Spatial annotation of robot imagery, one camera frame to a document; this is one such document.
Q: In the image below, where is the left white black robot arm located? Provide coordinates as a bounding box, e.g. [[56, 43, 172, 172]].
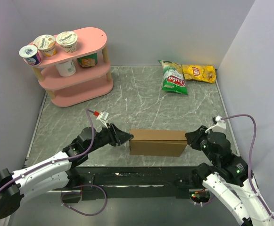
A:
[[0, 123, 133, 219]]

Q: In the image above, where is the yellow Lays chips bag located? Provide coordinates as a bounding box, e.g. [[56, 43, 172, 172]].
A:
[[182, 65, 216, 84]]

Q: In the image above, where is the brown cardboard box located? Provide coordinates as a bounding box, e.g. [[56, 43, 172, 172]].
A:
[[129, 129, 187, 157]]

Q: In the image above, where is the orange Chobani yogurt cup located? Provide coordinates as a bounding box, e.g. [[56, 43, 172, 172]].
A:
[[33, 34, 57, 57]]

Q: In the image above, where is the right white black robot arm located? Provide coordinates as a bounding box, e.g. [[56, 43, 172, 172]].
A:
[[185, 126, 274, 226]]

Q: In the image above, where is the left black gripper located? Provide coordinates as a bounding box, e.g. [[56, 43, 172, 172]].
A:
[[87, 123, 133, 153]]

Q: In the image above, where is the green Chuba chips bag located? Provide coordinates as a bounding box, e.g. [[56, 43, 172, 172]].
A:
[[158, 60, 188, 95]]

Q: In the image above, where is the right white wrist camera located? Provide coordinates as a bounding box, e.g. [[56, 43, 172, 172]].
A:
[[205, 116, 226, 134]]

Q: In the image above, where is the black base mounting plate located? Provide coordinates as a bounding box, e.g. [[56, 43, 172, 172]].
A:
[[61, 166, 204, 201]]

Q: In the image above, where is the green snack cup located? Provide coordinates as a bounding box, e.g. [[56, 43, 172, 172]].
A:
[[77, 53, 98, 68]]

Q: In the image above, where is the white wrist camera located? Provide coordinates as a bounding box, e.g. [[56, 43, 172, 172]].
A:
[[93, 111, 109, 128], [205, 116, 226, 134]]

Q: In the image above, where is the white plastic cup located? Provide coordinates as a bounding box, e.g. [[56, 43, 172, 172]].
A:
[[55, 60, 76, 77]]

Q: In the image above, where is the white Chobani yogurt cup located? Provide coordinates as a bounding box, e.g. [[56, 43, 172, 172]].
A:
[[56, 31, 78, 53]]

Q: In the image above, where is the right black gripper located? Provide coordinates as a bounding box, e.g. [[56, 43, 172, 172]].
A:
[[184, 124, 217, 164]]

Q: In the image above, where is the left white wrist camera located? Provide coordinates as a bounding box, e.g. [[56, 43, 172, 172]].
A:
[[93, 111, 109, 128]]

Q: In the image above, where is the blue white yogurt cup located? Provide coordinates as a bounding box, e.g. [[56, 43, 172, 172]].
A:
[[19, 45, 41, 66]]

